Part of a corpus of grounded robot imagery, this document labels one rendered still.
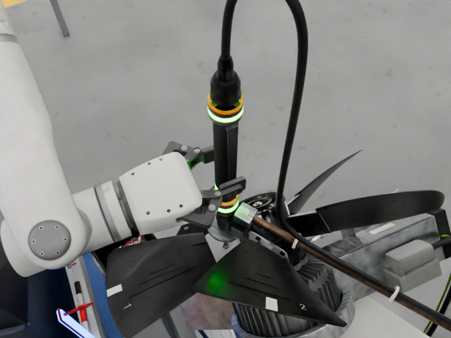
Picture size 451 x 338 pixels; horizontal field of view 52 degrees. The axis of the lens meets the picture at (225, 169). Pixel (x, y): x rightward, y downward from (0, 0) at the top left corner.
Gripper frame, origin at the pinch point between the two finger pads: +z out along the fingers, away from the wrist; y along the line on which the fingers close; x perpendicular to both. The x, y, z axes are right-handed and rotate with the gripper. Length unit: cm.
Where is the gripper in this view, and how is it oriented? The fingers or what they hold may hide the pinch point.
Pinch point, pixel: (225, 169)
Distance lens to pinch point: 68.2
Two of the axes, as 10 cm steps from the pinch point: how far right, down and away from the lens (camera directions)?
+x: 0.0, -5.2, -8.6
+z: 9.2, -3.4, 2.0
